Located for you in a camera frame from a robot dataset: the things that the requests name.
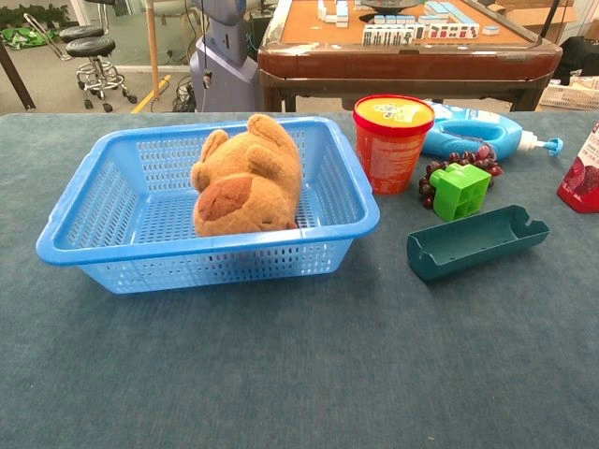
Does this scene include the brown plush toy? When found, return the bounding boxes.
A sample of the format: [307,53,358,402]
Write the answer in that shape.
[190,113,304,239]

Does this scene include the purple grey robot base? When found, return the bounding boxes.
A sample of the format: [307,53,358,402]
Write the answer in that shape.
[188,0,263,113]

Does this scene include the red cup with yellow lid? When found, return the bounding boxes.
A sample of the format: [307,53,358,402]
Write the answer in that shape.
[352,94,436,196]

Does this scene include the dark purple grape bunch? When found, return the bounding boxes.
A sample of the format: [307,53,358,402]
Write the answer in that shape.
[417,144,504,210]

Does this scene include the teal rectangular plastic tray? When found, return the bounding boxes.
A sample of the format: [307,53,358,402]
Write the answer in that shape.
[405,204,551,282]

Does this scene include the blue plastic perforated basket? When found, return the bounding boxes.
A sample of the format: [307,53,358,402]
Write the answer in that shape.
[36,115,381,295]

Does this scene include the green toy building block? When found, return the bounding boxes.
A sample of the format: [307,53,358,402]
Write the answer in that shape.
[429,162,492,222]

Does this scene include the brown mahjong table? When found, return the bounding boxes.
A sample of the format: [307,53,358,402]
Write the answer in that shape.
[256,0,563,113]

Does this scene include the blue detergent pump bottle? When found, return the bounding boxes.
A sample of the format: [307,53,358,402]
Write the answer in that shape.
[420,101,565,165]

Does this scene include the yellow floor strip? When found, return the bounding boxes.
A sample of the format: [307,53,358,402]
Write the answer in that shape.
[130,74,172,114]

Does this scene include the stacked mahjong tiles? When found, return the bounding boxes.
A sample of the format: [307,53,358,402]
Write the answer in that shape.
[317,0,350,25]

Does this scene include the face-up mahjong tile row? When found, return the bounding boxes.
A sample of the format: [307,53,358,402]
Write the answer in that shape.
[362,22,481,47]

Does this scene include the blue-backed mahjong tile row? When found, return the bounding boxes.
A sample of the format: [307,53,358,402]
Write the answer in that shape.
[373,13,451,26]

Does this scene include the wooden pole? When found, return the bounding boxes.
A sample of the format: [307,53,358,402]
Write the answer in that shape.
[145,0,162,100]

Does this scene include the black round swivel stool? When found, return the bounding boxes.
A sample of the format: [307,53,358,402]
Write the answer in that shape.
[59,0,111,44]
[65,36,139,113]

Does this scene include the red juice carton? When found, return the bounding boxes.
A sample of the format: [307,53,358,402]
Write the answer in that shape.
[556,120,599,214]

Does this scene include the white plastic crate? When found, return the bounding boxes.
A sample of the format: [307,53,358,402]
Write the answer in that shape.
[537,77,599,112]

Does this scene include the black table leg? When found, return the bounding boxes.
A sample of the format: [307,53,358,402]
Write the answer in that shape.
[0,40,37,111]

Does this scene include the cardboard box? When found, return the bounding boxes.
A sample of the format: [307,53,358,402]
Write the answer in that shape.
[494,0,579,27]

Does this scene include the black bag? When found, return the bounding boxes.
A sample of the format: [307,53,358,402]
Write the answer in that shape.
[559,36,599,88]

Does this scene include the green leafy plants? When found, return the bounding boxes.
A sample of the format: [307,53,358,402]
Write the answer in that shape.
[0,3,71,48]

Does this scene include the black floor cables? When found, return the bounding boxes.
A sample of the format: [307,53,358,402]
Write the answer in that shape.
[170,77,197,113]

